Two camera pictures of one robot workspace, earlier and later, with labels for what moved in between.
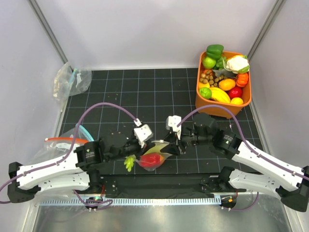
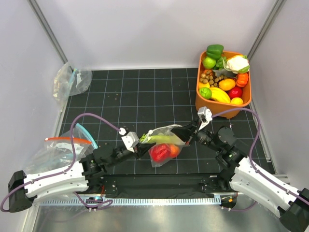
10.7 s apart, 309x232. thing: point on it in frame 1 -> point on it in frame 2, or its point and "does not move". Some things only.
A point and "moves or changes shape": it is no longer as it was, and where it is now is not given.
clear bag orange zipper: [56, 149] does not move
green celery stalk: [129, 162] moves or changes shape
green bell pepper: [215, 50] does not move
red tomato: [161, 159] moves or changes shape
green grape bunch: [219, 63] does not move
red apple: [235, 92] does not move
